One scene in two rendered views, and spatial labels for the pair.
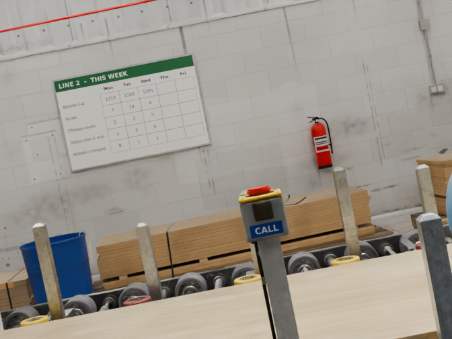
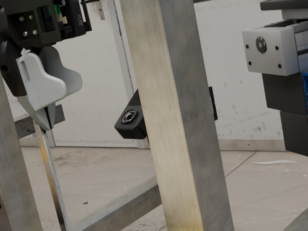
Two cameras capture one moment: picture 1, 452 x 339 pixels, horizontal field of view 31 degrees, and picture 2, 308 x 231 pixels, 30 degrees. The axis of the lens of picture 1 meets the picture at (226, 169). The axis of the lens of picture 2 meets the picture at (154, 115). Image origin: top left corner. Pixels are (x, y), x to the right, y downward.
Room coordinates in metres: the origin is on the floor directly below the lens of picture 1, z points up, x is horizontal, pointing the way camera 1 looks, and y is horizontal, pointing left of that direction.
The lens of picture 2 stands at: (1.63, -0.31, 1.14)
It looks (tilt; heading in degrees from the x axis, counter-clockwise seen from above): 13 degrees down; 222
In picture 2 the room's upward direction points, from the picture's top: 12 degrees counter-clockwise
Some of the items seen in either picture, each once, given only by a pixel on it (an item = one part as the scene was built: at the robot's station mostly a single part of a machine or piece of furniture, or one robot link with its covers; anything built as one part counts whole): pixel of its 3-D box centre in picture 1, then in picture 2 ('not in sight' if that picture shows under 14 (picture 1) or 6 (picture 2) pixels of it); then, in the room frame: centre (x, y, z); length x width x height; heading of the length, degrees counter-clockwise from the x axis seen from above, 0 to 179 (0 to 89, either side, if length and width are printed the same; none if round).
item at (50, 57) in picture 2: not in sight; (59, 85); (1.21, -0.81, 1.04); 0.06 x 0.03 x 0.09; 108
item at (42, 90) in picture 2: not in sight; (44, 92); (1.24, -0.80, 1.04); 0.06 x 0.03 x 0.09; 108
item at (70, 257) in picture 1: (62, 278); not in sight; (6.79, 1.50, 0.36); 0.59 x 0.57 x 0.73; 4
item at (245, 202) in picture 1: (264, 216); not in sight; (1.34, -0.05, 1.18); 0.07 x 0.07 x 0.08; 88
